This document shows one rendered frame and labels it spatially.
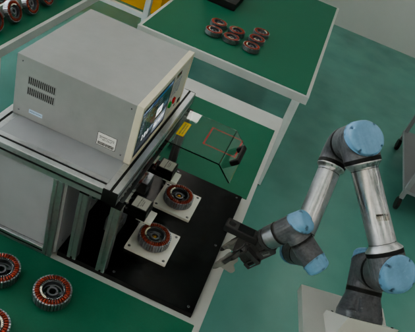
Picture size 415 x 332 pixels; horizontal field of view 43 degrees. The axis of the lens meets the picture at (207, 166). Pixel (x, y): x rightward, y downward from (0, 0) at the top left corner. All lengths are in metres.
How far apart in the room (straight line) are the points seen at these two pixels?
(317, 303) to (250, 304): 0.93
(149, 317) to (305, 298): 0.58
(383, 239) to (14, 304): 1.10
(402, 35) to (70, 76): 5.74
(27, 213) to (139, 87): 0.52
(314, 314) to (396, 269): 0.37
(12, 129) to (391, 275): 1.19
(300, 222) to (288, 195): 2.03
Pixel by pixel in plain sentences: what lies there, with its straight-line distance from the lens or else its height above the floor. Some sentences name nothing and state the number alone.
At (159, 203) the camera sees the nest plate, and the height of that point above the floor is 0.78.
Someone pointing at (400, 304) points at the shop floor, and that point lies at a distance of 3.36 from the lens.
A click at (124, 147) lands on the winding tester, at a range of 1.54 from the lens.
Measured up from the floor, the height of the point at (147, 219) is 0.88.
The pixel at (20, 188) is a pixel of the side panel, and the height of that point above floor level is 0.97.
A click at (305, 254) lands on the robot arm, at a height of 1.06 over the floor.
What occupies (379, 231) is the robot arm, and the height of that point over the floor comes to 1.15.
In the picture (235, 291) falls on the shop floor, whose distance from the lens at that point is 2.86.
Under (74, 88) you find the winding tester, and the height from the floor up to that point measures 1.28.
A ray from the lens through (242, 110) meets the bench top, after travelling 2.75.
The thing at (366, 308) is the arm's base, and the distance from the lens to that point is 1.81.
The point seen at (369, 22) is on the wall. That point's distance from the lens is 6.88.
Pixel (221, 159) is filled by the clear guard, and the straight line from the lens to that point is 1.80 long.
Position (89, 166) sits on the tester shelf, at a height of 1.11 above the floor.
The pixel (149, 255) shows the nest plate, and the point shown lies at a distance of 1.79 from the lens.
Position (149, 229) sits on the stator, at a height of 0.81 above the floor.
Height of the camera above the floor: 2.10
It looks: 36 degrees down
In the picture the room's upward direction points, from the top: 21 degrees clockwise
